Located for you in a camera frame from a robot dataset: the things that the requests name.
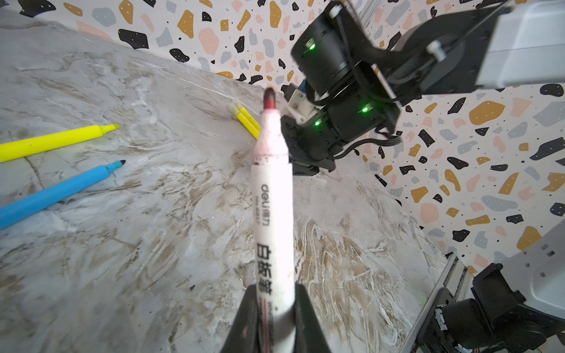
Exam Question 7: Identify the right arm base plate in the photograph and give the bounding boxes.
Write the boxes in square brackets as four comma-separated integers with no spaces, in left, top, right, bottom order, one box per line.
[416,262,565,353]

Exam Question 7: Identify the red white pen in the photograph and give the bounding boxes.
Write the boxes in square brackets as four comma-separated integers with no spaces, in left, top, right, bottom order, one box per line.
[251,88,296,352]

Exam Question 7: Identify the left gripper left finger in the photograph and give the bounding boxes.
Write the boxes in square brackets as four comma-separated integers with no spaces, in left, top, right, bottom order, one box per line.
[220,285,260,353]

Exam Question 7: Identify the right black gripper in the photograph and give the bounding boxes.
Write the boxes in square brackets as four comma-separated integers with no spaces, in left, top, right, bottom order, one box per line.
[281,94,401,172]

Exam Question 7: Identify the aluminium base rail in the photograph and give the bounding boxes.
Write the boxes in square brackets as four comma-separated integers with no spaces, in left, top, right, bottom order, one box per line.
[400,252,474,353]

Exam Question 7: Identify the yellow highlighter pen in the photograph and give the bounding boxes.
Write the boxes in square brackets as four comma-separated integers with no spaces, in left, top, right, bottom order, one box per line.
[228,102,260,139]
[1,124,120,163]
[235,102,260,132]

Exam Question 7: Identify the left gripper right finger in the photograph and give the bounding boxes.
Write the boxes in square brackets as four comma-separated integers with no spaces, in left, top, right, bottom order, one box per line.
[294,283,331,353]

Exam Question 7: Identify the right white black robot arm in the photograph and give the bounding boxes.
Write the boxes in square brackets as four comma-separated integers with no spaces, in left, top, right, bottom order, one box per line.
[282,1,564,176]

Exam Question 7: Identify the blue pen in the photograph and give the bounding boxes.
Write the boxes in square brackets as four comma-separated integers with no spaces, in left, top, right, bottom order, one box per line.
[1,160,126,230]

